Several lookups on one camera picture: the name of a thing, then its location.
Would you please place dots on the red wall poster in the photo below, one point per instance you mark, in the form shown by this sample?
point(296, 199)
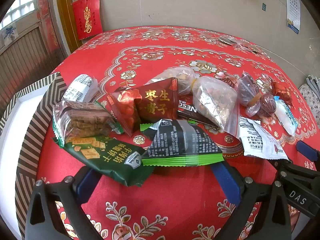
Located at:
point(86, 17)

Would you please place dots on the blue and white picture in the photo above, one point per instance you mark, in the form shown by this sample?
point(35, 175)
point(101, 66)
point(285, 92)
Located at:
point(8, 33)

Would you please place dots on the clear zip bag of nuts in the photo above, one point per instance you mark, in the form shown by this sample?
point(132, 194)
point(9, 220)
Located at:
point(215, 102)

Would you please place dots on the white and blue snack packet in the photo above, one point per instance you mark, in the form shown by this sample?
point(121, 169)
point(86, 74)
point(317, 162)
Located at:
point(285, 117)

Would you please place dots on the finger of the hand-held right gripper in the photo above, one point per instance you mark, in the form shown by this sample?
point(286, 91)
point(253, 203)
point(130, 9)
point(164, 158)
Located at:
point(297, 170)
point(308, 151)

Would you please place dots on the clear bag of red dates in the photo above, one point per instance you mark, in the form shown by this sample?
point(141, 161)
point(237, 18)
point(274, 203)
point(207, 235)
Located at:
point(246, 90)

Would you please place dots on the dark green biscuit packet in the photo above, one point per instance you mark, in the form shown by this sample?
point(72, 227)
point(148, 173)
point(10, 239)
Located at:
point(107, 160)

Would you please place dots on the small white snack packet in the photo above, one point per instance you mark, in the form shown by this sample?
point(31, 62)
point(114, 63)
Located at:
point(80, 87)

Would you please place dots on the bright red patterned packet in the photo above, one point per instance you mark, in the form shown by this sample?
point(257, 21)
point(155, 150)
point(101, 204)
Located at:
point(122, 110)

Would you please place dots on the small dark flat object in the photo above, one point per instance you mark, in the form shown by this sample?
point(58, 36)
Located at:
point(225, 40)

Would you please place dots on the glass block window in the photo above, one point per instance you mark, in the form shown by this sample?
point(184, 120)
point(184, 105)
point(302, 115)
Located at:
point(22, 2)

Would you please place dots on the black and green snack packet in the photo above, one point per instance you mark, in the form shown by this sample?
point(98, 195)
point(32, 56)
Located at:
point(180, 142)

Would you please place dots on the striped cardboard box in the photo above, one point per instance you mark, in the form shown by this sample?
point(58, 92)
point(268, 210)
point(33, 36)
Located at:
point(32, 135)

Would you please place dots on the red floral tablecloth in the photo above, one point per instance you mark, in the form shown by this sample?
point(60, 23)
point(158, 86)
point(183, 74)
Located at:
point(175, 192)

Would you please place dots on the brown slatted door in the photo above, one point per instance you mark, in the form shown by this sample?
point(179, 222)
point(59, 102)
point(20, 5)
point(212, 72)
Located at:
point(25, 55)

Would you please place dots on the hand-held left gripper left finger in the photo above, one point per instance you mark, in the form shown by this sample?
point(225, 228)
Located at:
point(85, 181)

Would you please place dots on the wall calendar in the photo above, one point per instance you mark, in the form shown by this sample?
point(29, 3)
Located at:
point(293, 7)

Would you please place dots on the white packet with red print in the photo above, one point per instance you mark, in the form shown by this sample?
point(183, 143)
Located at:
point(257, 137)

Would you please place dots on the brown coffee stick sachet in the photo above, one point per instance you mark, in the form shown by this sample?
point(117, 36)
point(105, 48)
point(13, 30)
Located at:
point(192, 113)

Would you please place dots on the wooden door frame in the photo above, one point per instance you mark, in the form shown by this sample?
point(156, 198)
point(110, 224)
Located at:
point(63, 17)

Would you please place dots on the red door couplet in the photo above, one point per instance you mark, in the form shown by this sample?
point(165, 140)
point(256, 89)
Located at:
point(46, 17)

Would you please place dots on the floral chair cushion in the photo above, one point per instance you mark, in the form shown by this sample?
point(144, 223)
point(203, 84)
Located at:
point(310, 92)

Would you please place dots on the clear packet of brown cake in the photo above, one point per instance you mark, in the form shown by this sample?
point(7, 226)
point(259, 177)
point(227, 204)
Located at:
point(82, 120)

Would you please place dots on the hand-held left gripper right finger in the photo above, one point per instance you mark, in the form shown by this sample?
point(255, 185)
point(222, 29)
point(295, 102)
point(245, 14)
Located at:
point(225, 177)

